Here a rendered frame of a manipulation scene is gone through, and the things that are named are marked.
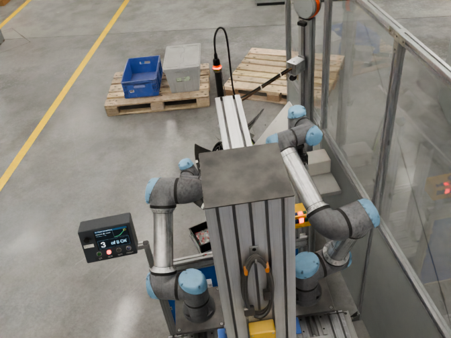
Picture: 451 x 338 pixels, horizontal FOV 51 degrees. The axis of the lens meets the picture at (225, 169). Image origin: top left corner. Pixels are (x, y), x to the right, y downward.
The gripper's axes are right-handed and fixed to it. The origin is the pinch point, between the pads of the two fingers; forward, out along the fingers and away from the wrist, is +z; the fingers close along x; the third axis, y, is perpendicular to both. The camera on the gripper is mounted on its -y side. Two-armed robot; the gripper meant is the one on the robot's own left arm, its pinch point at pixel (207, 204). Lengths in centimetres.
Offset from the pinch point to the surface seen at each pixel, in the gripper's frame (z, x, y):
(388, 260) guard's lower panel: 39, -53, 79
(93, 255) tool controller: -27, -29, -57
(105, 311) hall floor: 72, 18, -113
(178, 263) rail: 8.9, -24.3, -25.8
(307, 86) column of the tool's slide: -11, 50, 82
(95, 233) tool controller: -38, -26, -49
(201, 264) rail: 17.0, -24.6, -15.5
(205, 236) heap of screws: 15.8, -6.8, -10.0
